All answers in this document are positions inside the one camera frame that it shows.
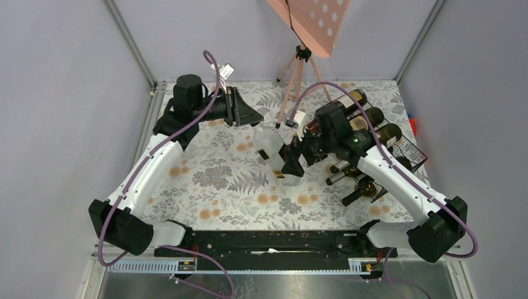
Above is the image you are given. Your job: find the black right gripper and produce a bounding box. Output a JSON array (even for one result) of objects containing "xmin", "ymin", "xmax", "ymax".
[{"xmin": 281, "ymin": 121, "xmax": 336, "ymax": 177}]

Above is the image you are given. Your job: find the green wine bottle grey cap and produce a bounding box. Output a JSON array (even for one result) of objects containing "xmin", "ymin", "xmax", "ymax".
[{"xmin": 325, "ymin": 166, "xmax": 363, "ymax": 186}]

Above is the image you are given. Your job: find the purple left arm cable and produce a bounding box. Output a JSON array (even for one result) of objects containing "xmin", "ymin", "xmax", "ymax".
[{"xmin": 97, "ymin": 50, "xmax": 236, "ymax": 299}]

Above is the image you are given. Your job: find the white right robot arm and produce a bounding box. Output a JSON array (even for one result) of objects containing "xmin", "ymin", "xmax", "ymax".
[{"xmin": 283, "ymin": 100, "xmax": 469, "ymax": 263}]

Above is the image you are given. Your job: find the green wine bottle brown label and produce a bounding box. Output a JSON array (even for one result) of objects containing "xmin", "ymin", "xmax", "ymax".
[{"xmin": 349, "ymin": 107, "xmax": 384, "ymax": 131}]

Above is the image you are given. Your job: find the red wine bottle gold cap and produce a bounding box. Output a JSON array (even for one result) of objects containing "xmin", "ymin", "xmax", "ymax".
[{"xmin": 308, "ymin": 89, "xmax": 367, "ymax": 134}]

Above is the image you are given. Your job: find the olive wine bottle black cap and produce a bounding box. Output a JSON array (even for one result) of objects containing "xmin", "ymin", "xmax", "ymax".
[{"xmin": 341, "ymin": 176, "xmax": 377, "ymax": 206}]

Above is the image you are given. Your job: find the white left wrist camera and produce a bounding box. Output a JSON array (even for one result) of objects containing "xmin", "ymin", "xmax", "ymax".
[{"xmin": 214, "ymin": 63, "xmax": 235, "ymax": 90}]

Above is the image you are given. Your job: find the grey slotted cable duct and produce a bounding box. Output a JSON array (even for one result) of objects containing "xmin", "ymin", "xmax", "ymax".
[{"xmin": 108, "ymin": 255, "xmax": 370, "ymax": 275}]

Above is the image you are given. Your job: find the pink music stand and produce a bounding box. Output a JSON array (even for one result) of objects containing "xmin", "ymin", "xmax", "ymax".
[{"xmin": 267, "ymin": 0, "xmax": 351, "ymax": 128}]

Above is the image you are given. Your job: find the dark wine bottle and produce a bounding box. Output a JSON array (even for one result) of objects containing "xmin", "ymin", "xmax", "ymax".
[{"xmin": 329, "ymin": 123, "xmax": 403, "ymax": 174}]

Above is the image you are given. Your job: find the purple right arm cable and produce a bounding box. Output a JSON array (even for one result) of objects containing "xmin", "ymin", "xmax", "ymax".
[{"xmin": 286, "ymin": 81, "xmax": 479, "ymax": 299}]

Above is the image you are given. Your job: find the black wire wine rack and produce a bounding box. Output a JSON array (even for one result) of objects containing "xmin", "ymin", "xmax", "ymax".
[{"xmin": 313, "ymin": 101, "xmax": 428, "ymax": 204}]

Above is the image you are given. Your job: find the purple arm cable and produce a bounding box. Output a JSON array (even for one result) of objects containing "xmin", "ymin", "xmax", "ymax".
[
  {"xmin": 286, "ymin": 81, "xmax": 479, "ymax": 299},
  {"xmin": 97, "ymin": 50, "xmax": 236, "ymax": 299}
]

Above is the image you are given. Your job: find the clear liquor bottle black cap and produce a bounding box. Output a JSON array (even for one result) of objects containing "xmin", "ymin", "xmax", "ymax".
[{"xmin": 252, "ymin": 123, "xmax": 302, "ymax": 187}]

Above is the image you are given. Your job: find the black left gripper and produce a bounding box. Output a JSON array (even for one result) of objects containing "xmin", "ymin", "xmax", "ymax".
[{"xmin": 192, "ymin": 87, "xmax": 264, "ymax": 126}]

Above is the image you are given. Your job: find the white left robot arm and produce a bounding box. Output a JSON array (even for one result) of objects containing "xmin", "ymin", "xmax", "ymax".
[{"xmin": 88, "ymin": 74, "xmax": 263, "ymax": 256}]

